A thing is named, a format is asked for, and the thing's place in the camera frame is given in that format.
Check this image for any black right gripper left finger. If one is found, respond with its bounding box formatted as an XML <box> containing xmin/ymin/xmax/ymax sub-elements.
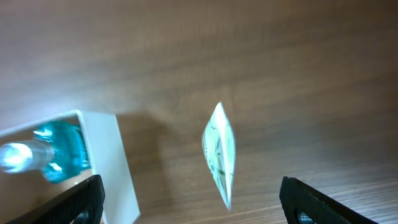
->
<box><xmin>7</xmin><ymin>174</ymin><xmax>105</xmax><ymax>224</ymax></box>

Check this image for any teal mouthwash bottle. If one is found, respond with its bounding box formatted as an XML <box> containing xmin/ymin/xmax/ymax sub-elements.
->
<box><xmin>1</xmin><ymin>121</ymin><xmax>91</xmax><ymax>184</ymax></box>

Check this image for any white open cardboard box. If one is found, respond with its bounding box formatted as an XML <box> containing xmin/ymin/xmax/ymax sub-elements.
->
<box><xmin>1</xmin><ymin>110</ymin><xmax>140</xmax><ymax>223</ymax></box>

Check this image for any white cream tube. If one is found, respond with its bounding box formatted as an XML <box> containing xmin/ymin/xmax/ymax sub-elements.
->
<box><xmin>201</xmin><ymin>102</ymin><xmax>236</xmax><ymax>210</ymax></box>

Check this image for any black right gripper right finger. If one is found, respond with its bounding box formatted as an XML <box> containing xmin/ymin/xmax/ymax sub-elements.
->
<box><xmin>279</xmin><ymin>176</ymin><xmax>376</xmax><ymax>224</ymax></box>

